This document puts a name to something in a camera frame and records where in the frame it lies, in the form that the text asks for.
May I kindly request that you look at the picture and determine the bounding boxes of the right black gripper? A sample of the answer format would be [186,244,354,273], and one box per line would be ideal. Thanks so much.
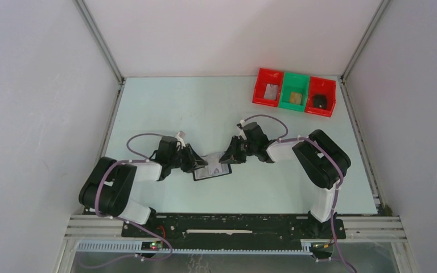
[219,136,257,165]

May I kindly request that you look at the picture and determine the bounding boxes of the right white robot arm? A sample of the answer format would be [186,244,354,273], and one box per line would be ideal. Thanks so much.
[219,122,351,238]

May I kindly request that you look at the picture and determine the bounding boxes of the green bin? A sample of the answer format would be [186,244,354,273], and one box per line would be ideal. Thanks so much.
[278,72,311,112]

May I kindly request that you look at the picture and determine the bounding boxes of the right red bin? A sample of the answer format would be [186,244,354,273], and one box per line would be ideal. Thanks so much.
[305,76,336,118]

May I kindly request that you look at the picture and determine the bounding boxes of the silver card in bin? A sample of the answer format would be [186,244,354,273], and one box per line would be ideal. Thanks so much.
[263,84,278,101]

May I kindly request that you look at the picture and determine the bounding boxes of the black object in bin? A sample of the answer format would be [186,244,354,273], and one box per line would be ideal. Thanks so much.
[312,94,328,110]

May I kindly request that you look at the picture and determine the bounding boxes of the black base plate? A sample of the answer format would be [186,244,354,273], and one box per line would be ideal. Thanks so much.
[122,213,345,251]

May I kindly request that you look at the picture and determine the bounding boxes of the aluminium frame rail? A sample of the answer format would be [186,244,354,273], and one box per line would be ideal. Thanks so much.
[64,215,407,243]

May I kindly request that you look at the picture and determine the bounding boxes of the grey cable duct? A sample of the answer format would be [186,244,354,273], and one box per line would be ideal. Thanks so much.
[76,239,312,255]

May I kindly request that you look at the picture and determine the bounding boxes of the red bin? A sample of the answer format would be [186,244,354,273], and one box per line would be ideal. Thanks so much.
[305,76,336,118]
[252,68,284,107]

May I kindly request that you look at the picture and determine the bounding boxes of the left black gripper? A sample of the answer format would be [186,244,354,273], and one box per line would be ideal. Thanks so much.
[168,143,207,173]

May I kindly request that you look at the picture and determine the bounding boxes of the tan object in bin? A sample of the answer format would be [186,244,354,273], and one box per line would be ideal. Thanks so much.
[289,92,303,105]

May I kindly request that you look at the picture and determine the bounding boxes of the black leather card holder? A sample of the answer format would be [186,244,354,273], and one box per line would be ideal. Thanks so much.
[192,152,232,181]

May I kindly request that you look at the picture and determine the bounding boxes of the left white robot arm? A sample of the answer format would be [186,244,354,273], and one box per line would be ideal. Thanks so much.
[78,132,208,237]

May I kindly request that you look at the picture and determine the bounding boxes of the left red bin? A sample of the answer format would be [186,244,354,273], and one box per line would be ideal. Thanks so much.
[252,68,284,107]

